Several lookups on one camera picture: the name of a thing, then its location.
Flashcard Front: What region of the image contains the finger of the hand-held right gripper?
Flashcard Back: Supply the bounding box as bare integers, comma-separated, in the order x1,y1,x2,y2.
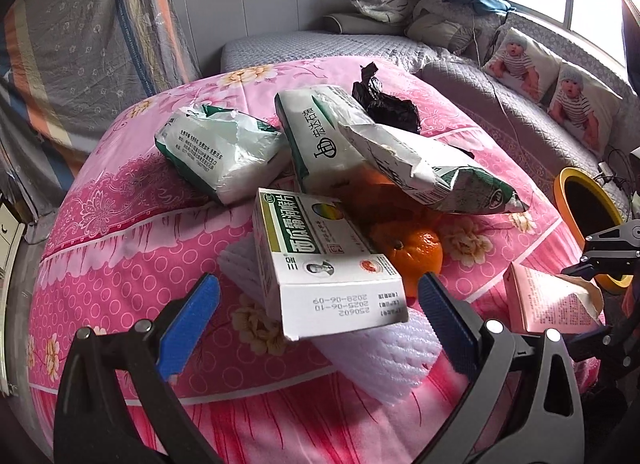
566,313,640,382
561,218,640,286

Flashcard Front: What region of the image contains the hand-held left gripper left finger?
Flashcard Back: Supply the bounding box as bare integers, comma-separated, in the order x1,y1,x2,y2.
52,273,222,464

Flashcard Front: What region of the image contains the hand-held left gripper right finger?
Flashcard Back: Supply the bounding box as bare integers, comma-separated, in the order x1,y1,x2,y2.
415,271,584,464

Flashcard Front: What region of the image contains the white foam fruit net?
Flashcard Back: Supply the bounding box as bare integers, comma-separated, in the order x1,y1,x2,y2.
218,238,453,406

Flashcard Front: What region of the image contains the orange mandarin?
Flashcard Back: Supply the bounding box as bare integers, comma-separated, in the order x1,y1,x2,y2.
369,225,445,301

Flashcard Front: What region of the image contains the pink cardboard box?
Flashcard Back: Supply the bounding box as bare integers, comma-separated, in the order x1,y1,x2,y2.
504,263,606,336

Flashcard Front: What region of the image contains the white and green medicine box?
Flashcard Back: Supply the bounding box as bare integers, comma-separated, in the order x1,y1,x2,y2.
252,187,412,343

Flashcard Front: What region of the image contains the torn white green packet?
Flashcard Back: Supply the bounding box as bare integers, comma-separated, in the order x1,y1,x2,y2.
153,104,292,206

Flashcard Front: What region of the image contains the tall white green packet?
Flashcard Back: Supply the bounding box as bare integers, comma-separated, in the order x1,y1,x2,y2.
274,85,383,195

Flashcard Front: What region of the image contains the black plastic bag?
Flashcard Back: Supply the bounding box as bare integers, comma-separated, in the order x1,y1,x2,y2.
351,62,422,136

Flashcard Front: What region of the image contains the pink floral blanket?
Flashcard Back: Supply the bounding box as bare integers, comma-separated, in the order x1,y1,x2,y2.
27,55,608,464

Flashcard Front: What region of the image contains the baby print pillow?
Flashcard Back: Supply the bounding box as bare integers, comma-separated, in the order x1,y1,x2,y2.
482,26,564,105
546,61,624,156

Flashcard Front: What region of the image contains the grey quilted bed mat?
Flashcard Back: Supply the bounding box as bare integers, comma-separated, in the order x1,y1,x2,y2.
220,12,632,225

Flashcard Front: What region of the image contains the white cabinet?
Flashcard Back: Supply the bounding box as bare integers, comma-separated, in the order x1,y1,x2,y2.
0,200,27,295

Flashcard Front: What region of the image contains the pile of grey clothes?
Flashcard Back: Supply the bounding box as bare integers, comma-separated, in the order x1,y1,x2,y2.
404,0,507,58

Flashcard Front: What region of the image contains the striped hanging cloth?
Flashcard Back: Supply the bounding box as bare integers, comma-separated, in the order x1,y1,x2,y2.
0,0,202,227

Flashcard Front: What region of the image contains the grey pillow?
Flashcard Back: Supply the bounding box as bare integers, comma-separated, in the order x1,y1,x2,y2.
320,13,416,37

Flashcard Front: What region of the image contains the power strip with cables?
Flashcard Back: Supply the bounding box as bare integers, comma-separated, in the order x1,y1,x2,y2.
594,145,640,197

